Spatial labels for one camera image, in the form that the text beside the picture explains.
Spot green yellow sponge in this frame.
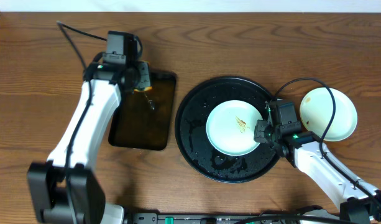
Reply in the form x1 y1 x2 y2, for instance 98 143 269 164
134 61 152 92

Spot light blue plate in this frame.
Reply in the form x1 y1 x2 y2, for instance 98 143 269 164
300 87 358 141
206 100 262 156

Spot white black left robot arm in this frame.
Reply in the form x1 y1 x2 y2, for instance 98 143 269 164
27 61 151 223

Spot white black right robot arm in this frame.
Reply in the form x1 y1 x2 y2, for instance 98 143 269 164
254 120 381 223

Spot black rectangular water tray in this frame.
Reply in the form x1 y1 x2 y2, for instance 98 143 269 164
108 71 177 151

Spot black round tray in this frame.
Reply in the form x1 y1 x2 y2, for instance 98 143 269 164
175 77 279 183

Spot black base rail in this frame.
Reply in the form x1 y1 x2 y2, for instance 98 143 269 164
123 213 349 224

